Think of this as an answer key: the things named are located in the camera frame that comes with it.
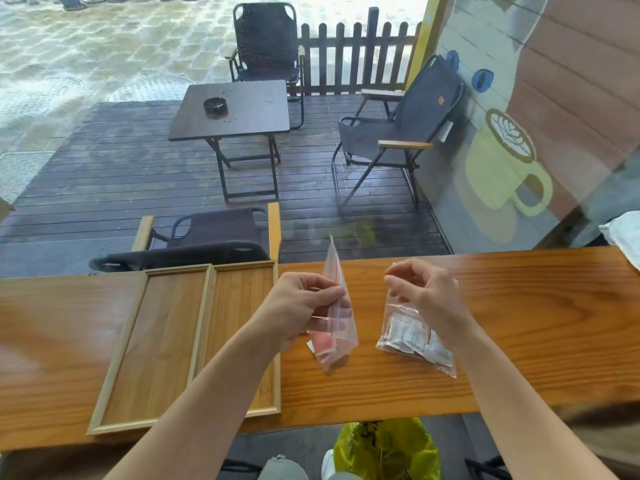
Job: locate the dark folding table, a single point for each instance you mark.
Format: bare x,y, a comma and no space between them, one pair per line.
250,107

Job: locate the person's right hand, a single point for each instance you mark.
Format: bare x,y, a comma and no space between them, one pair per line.
440,299

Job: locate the black ashtray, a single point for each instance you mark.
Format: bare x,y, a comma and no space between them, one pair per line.
216,106

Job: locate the white cloth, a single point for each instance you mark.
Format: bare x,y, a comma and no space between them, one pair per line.
625,234

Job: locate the grey canvas folding chair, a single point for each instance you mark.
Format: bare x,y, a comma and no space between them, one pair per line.
420,109

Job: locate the person's brown garment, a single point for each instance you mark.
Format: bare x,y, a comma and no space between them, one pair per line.
605,434

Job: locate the yellow-green plastic bag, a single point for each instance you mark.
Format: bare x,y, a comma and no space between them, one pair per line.
385,452

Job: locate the person's left forearm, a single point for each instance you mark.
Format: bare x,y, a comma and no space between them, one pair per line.
200,409

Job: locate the wide wooden tray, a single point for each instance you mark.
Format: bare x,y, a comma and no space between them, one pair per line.
155,344

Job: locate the clear plastic bag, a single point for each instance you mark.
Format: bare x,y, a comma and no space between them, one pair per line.
400,339

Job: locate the clear red-seal zip bag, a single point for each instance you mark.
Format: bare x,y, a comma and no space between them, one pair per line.
345,274

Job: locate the person's right forearm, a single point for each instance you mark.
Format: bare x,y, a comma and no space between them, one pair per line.
520,414

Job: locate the person's right thumb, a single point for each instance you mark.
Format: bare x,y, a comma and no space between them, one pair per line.
402,286

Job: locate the person's left thumb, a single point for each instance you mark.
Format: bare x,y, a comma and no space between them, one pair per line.
332,298

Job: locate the black mesh folding chair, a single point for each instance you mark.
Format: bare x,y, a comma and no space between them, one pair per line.
266,39

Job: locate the person's left hand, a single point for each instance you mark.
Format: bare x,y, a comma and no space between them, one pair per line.
285,314

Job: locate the black stool frame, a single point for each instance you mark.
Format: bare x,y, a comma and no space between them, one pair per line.
487,469

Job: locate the pile of white sachets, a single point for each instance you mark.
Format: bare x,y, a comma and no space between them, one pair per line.
410,337

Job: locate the narrow wooden tray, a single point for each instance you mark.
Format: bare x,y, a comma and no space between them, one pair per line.
240,314

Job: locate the dark wooden picket fence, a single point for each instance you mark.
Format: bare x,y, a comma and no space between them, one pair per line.
350,59

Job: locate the pink item in zip bag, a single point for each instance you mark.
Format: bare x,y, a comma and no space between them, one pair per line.
327,352

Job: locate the dark wooden-armrest folding chair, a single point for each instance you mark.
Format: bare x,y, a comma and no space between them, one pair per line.
215,237

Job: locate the yellow post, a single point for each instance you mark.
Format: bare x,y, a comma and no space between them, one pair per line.
427,34

